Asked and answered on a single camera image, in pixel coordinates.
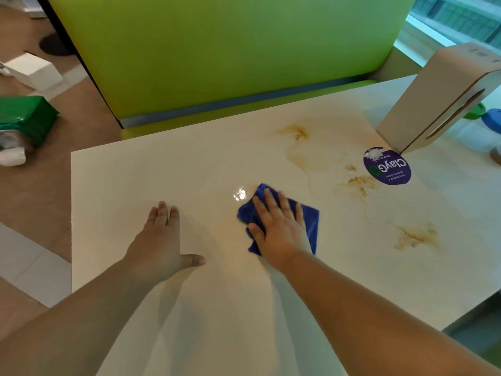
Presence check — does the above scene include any person's left hand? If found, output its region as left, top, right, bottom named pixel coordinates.
left=126, top=201, right=206, bottom=286

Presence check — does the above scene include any person's right hand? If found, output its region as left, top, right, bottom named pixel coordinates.
left=247, top=188, right=314, bottom=271

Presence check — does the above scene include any blue cleaning cloth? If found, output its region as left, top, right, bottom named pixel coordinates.
left=237, top=183, right=320, bottom=256

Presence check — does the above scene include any person's right forearm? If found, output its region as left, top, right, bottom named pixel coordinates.
left=270, top=251, right=501, bottom=376

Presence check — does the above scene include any person's left forearm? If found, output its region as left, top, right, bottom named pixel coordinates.
left=0, top=254, right=175, bottom=376

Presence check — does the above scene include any green bench seat cushion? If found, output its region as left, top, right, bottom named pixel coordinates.
left=119, top=79, right=377, bottom=140

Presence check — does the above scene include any purple round sticker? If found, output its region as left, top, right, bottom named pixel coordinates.
left=363, top=147, right=413, bottom=186

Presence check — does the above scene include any white plastic object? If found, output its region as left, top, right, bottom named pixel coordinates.
left=0, top=146, right=27, bottom=167

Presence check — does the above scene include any green box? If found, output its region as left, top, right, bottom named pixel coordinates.
left=0, top=95, right=60, bottom=150

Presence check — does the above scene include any green bench backrest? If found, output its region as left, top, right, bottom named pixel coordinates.
left=46, top=0, right=418, bottom=120

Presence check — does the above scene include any beige napkin dispenser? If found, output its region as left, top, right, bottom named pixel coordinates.
left=377, top=42, right=501, bottom=155

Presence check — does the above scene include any white box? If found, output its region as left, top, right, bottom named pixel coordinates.
left=3, top=52, right=64, bottom=92

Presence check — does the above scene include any black round table base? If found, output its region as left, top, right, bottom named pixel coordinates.
left=39, top=33, right=76, bottom=57

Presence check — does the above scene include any blue lid plastic container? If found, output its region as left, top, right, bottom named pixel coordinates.
left=457, top=108, right=501, bottom=154

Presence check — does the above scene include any green lid container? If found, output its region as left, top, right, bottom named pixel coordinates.
left=463, top=102, right=487, bottom=120

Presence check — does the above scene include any window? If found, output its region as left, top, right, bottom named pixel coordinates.
left=393, top=0, right=501, bottom=67

